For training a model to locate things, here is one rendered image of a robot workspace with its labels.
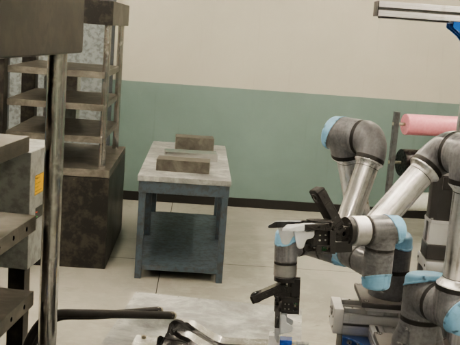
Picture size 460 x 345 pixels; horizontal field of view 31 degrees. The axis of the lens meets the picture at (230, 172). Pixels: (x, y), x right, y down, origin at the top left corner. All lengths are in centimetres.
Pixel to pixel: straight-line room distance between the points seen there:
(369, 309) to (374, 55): 636
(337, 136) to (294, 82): 622
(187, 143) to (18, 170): 485
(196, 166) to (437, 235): 393
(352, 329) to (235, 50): 625
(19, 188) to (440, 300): 139
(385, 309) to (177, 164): 370
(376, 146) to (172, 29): 636
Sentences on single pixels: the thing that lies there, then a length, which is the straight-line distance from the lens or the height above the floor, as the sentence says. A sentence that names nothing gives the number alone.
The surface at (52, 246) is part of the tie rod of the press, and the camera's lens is 269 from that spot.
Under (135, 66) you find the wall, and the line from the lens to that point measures 892.
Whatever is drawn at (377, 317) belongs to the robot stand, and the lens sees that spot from 292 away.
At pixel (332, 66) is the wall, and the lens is 900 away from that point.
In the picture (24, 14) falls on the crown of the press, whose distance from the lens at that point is 214.
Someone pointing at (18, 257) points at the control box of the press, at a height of 111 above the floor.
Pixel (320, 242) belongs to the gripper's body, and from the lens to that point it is 202.
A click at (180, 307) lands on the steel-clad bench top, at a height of 80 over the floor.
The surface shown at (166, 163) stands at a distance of 638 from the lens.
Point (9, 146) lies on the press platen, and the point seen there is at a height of 153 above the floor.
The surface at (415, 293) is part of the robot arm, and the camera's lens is 240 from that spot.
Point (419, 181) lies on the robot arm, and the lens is 230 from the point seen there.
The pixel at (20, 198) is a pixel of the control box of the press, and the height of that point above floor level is 131.
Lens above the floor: 191
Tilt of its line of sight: 10 degrees down
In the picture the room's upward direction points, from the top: 4 degrees clockwise
